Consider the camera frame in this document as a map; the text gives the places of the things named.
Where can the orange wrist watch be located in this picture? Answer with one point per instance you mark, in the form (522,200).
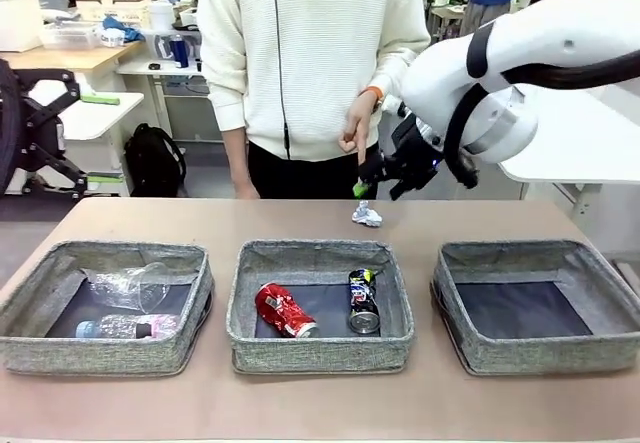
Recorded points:
(376,97)

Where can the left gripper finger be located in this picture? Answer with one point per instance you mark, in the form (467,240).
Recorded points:
(55,95)
(65,170)

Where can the blue cloth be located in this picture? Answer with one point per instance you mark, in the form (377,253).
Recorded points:
(122,30)

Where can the crushed red drink can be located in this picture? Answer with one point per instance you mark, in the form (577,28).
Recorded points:
(282,310)

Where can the white wooden crate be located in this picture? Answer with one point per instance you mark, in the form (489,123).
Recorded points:
(115,10)

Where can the white cylindrical jar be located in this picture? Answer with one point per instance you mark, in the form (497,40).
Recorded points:
(161,15)

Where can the clear plastic cup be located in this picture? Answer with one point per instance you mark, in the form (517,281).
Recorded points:
(135,288)

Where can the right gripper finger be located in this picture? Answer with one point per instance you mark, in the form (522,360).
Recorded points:
(401,189)
(375,170)

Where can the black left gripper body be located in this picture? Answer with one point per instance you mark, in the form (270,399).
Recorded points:
(40,135)

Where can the white side table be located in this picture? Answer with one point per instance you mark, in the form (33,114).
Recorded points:
(575,170)

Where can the person's right forearm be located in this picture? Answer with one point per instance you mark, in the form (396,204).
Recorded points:
(237,158)

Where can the white shelf table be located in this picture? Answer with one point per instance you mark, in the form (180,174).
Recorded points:
(165,70)

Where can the crushed black drink can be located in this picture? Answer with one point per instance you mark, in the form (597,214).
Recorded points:
(364,303)

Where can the person's right hand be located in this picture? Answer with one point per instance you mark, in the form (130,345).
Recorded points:
(247,192)

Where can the clear plastic bin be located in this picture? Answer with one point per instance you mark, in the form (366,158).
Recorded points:
(70,35)

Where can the person in white sweater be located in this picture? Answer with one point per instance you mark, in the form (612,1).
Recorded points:
(300,63)

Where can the blue drink bottle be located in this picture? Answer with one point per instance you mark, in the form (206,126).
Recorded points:
(179,52)

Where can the white storage box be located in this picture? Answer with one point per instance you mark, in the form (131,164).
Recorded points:
(20,18)

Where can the grey fabric basket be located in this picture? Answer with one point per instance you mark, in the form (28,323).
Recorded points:
(550,355)
(100,353)
(320,355)

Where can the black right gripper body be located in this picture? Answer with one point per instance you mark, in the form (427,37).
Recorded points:
(412,158)

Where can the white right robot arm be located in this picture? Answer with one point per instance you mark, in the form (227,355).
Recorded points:
(550,28)

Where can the person's left hand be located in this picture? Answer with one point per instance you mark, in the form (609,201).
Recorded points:
(360,123)

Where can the wooden top workbench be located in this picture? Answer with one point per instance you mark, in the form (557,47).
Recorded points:
(50,58)

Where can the clear bottle with pink label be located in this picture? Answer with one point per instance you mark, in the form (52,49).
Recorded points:
(120,327)

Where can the black backpack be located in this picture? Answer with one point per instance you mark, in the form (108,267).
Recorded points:
(152,163)

